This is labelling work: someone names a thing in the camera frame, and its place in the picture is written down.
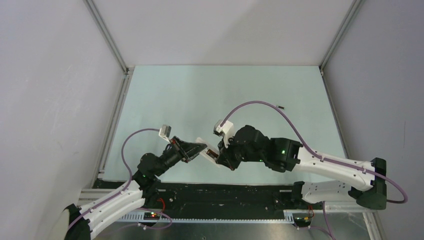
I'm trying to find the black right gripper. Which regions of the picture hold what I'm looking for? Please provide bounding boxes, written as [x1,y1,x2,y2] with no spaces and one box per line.
[216,133,265,171]

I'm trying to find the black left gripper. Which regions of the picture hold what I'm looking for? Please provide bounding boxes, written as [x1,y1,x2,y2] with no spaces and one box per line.
[153,135,208,177]

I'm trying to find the white remote control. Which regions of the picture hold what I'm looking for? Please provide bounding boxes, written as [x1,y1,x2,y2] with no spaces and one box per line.
[195,137,221,168]

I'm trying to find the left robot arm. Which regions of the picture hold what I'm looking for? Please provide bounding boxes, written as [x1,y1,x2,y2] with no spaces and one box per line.
[63,136,208,240]

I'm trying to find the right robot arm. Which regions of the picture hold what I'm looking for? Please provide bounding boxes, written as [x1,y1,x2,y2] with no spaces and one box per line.
[213,125,387,210]

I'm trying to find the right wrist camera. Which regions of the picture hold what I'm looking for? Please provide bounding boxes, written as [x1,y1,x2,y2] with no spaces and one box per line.
[213,119,236,148]

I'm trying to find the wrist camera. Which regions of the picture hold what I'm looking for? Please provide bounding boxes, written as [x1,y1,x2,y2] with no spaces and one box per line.
[158,124,172,144]
[213,119,236,148]

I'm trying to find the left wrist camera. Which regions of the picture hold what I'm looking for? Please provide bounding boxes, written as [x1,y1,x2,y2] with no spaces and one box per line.
[158,124,172,144]

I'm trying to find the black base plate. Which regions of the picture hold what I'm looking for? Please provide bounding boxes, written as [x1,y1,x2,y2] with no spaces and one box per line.
[94,180,324,220]

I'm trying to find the white cable duct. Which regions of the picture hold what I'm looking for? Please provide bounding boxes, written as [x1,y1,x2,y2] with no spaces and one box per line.
[116,211,295,224]

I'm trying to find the aluminium frame rail left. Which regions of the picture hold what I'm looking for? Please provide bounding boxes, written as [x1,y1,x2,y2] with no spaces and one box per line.
[84,0,130,181]

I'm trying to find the aluminium frame rail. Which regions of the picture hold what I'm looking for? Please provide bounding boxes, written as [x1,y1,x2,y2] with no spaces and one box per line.
[84,0,130,181]
[318,0,387,240]

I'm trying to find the aluminium frame rail right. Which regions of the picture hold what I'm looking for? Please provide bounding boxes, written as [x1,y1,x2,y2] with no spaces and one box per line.
[318,0,387,240]

